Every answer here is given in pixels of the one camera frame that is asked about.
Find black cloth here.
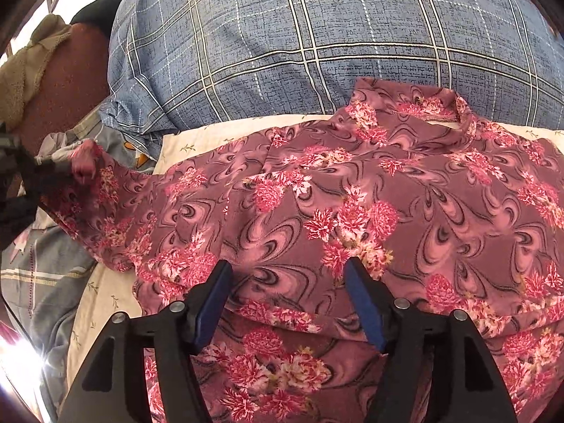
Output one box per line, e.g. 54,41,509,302
70,0,147,25

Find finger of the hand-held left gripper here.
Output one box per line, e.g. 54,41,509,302
18,147,78,206

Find pink floral shirt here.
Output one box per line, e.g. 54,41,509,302
42,76,564,423

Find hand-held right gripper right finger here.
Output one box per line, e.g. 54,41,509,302
344,256,518,423

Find grey star-print quilt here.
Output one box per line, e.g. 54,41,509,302
0,109,160,410

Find blue plaid quilt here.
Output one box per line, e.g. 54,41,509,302
99,0,564,159

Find beige towel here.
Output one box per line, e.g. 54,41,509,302
0,13,74,129

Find brown headboard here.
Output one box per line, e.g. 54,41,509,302
21,22,116,156

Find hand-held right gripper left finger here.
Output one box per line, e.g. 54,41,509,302
57,259,234,423

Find cream leaf-print pillow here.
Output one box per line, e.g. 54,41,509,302
66,114,564,423

